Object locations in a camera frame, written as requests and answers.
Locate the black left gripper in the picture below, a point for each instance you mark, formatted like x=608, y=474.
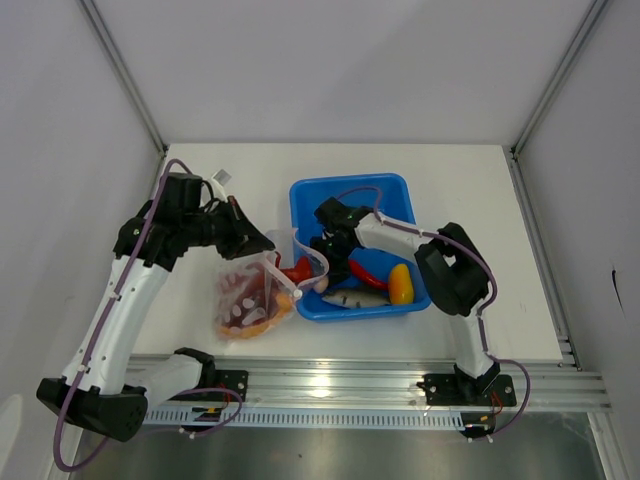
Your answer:
x=244, y=237

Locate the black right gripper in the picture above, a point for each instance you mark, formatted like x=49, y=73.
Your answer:
x=338, y=271

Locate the clear pink-dotted zip bag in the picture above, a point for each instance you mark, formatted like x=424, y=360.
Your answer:
x=265, y=290

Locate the red lobster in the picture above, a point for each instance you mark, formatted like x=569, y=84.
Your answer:
x=295, y=272

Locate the raw steak slice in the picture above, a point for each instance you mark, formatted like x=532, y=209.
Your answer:
x=254, y=316

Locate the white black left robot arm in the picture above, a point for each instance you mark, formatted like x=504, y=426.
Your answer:
x=92, y=392

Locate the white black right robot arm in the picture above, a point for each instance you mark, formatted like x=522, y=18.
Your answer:
x=456, y=277

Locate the red chili pepper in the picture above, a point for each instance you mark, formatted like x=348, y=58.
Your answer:
x=365, y=277

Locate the beige egg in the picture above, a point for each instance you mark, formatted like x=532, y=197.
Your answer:
x=321, y=286

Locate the grey fish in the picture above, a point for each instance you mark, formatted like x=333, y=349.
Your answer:
x=356, y=298

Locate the blue plastic bin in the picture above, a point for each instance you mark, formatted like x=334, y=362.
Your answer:
x=388, y=192

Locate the yellow mango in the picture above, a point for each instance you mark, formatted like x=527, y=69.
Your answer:
x=400, y=286

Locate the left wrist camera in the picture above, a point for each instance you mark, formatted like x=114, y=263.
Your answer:
x=218, y=181

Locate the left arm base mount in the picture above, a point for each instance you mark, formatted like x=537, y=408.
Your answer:
x=219, y=388

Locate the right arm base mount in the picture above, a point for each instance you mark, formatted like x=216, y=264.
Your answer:
x=450, y=389

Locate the white slotted cable duct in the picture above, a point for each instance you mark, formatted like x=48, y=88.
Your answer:
x=200, y=416

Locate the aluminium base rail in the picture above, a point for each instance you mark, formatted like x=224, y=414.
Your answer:
x=368, y=384

